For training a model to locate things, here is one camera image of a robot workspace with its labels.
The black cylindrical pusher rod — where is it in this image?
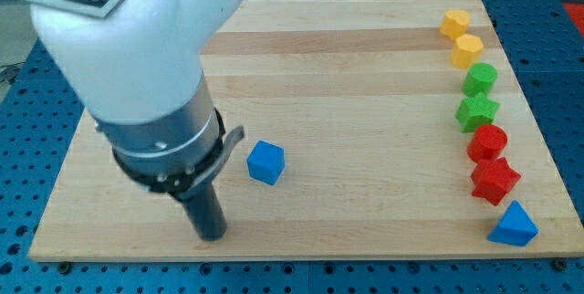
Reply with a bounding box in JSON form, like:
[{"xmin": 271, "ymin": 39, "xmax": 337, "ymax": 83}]
[{"xmin": 180, "ymin": 183, "xmax": 227, "ymax": 241}]

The silver cylindrical tool flange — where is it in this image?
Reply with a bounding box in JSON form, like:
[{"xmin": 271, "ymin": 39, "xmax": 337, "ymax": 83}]
[{"xmin": 95, "ymin": 78, "xmax": 245, "ymax": 194}]

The blue cube block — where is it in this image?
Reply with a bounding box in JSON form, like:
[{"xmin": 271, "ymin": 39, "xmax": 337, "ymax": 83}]
[{"xmin": 246, "ymin": 141, "xmax": 286, "ymax": 185}]

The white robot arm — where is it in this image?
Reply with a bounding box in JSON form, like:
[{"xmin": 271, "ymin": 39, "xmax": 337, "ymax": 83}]
[{"xmin": 27, "ymin": 0, "xmax": 245, "ymax": 241}]

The wooden board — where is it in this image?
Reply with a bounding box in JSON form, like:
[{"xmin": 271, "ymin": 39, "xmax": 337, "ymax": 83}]
[{"xmin": 28, "ymin": 0, "xmax": 583, "ymax": 262}]

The red star block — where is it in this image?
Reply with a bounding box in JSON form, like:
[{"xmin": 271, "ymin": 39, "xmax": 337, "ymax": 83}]
[{"xmin": 471, "ymin": 157, "xmax": 522, "ymax": 206}]

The green star block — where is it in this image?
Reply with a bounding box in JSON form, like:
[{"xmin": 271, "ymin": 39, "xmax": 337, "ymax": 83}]
[{"xmin": 455, "ymin": 92, "xmax": 500, "ymax": 133}]

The red cylinder block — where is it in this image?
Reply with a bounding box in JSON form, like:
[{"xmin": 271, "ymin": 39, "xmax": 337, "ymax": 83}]
[{"xmin": 466, "ymin": 124, "xmax": 508, "ymax": 163}]

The green cylinder block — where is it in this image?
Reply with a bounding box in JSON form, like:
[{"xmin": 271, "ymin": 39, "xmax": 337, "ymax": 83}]
[{"xmin": 462, "ymin": 62, "xmax": 498, "ymax": 97}]

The yellow hexagon block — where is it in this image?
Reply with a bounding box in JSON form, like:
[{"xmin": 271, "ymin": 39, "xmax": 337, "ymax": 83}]
[{"xmin": 451, "ymin": 34, "xmax": 485, "ymax": 68}]

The blue triangle block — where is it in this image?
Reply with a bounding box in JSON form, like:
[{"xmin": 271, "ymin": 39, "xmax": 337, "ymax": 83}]
[{"xmin": 487, "ymin": 200, "xmax": 539, "ymax": 247}]

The yellow heart block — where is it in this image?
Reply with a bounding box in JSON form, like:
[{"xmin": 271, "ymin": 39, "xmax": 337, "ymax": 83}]
[{"xmin": 439, "ymin": 9, "xmax": 470, "ymax": 40}]

